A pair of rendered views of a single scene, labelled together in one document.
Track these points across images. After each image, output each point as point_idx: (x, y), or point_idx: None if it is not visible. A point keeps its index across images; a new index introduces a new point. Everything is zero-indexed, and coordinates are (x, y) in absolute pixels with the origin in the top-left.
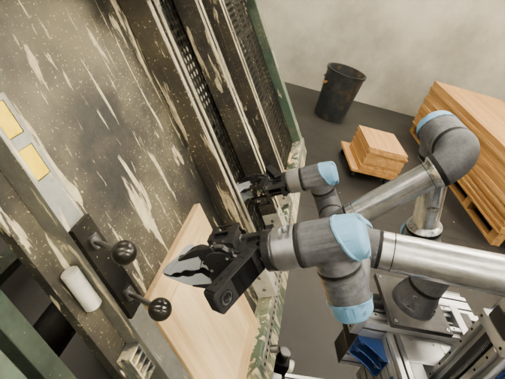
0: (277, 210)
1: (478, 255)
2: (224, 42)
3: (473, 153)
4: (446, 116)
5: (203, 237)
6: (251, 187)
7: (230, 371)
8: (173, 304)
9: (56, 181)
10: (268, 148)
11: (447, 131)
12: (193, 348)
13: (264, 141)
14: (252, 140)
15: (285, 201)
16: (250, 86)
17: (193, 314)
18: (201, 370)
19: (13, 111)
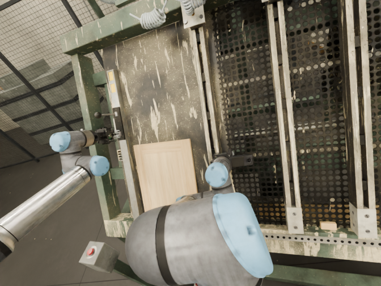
0: (288, 206)
1: (27, 200)
2: (342, 46)
3: (125, 245)
4: (208, 204)
5: (181, 152)
6: (215, 152)
7: (161, 206)
8: (144, 156)
9: (116, 95)
10: (352, 165)
11: (165, 206)
12: (144, 176)
13: (351, 157)
14: (290, 138)
15: (354, 229)
16: (350, 95)
17: (153, 169)
18: (144, 185)
19: (113, 74)
